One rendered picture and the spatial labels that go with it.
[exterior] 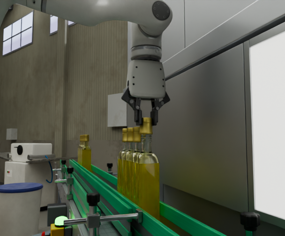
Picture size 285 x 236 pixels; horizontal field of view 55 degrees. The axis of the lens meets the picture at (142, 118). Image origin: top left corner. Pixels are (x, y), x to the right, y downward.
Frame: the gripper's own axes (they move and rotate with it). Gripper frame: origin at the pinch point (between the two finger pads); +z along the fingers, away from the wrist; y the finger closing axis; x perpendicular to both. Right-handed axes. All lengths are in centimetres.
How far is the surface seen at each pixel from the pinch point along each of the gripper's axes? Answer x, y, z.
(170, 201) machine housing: -17.5, -14.6, 26.2
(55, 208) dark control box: -58, 22, 35
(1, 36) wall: -868, 185, -325
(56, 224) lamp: -33, 21, 35
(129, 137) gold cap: -10.7, 1.7, 5.2
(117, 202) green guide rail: -4.5, 6.5, 22.4
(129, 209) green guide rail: 5.4, 6.1, 22.1
